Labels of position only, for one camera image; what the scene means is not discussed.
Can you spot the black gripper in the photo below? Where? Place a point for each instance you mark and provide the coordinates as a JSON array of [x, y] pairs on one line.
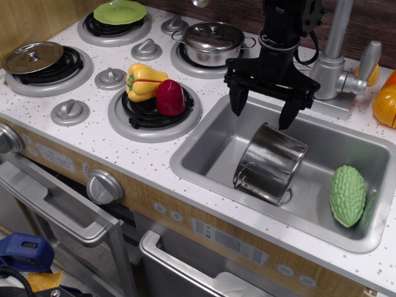
[[273, 74]]

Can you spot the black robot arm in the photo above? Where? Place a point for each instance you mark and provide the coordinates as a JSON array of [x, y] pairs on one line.
[[286, 22]]

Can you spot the overturned steel pot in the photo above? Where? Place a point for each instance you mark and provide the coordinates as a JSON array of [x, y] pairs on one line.
[[269, 164]]

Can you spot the grey toy sink basin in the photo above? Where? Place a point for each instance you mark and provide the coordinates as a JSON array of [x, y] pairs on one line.
[[211, 153]]

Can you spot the steel pot with lid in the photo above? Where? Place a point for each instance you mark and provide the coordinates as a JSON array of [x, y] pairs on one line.
[[210, 44]]

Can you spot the steel pot lid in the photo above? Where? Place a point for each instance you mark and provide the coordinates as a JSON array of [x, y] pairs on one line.
[[33, 57]]

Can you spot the silver toy faucet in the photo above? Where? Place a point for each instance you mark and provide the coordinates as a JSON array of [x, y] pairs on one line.
[[328, 69]]

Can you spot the red bell pepper toy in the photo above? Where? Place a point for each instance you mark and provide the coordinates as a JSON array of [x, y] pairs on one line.
[[170, 99]]

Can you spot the back right stove burner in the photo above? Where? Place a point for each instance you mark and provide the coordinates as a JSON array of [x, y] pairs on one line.
[[191, 70]]

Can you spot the stove burner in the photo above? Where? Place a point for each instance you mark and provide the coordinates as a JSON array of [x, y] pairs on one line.
[[72, 71], [96, 33], [141, 122], [191, 70]]

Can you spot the orange toy behind faucet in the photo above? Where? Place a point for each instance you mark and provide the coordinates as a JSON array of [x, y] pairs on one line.
[[373, 78]]

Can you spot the silver stove knob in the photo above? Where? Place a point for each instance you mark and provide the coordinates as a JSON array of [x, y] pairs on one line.
[[148, 50], [174, 25], [111, 79], [70, 113]]

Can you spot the green bitter gourd toy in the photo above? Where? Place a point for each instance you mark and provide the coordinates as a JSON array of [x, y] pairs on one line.
[[347, 195]]

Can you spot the orange pumpkin toy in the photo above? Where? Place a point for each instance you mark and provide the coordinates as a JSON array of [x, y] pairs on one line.
[[383, 107]]

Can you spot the yellow bell pepper toy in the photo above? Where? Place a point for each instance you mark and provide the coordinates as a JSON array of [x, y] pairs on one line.
[[143, 82]]

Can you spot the front right stove burner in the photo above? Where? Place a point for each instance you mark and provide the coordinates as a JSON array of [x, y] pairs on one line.
[[141, 122]]

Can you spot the green plastic plate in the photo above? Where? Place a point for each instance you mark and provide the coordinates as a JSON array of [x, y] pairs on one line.
[[119, 12]]

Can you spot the back left stove burner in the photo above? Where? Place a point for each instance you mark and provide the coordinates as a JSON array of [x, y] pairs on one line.
[[96, 33]]

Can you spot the silver oven dial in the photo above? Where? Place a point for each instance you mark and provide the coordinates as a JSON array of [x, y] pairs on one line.
[[103, 188], [10, 141]]

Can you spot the grey dishwasher door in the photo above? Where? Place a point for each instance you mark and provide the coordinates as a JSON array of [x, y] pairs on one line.
[[203, 273]]

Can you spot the front left stove burner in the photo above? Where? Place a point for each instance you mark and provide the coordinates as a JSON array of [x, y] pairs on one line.
[[72, 71]]

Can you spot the grey oven door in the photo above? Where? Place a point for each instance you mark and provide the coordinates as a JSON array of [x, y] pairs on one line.
[[87, 242]]

